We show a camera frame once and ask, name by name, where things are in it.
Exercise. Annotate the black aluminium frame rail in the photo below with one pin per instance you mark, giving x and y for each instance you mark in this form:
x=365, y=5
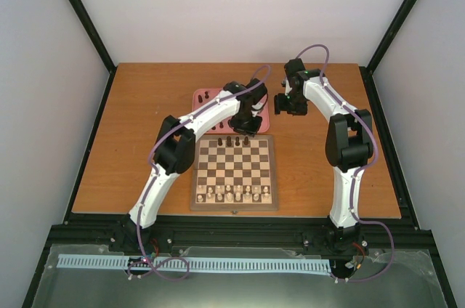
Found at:
x=172, y=234

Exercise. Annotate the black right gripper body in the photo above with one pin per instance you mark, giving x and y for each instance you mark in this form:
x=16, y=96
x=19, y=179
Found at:
x=293, y=104

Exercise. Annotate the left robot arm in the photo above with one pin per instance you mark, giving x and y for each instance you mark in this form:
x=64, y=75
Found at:
x=174, y=150

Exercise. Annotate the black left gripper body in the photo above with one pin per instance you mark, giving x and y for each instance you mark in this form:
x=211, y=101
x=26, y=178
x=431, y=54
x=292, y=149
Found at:
x=244, y=123

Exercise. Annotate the light blue cable duct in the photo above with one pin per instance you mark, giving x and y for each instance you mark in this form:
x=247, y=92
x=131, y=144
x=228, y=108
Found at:
x=196, y=264

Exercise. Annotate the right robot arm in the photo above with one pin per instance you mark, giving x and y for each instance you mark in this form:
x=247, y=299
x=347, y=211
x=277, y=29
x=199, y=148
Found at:
x=348, y=146

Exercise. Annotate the light king chess piece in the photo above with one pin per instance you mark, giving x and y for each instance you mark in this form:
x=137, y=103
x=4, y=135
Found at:
x=238, y=193

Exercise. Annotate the wooden chessboard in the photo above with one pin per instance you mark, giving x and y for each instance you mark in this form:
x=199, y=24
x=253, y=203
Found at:
x=252, y=165

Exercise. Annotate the pink plastic tray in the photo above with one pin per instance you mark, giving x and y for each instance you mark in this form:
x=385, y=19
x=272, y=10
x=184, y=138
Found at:
x=213, y=92

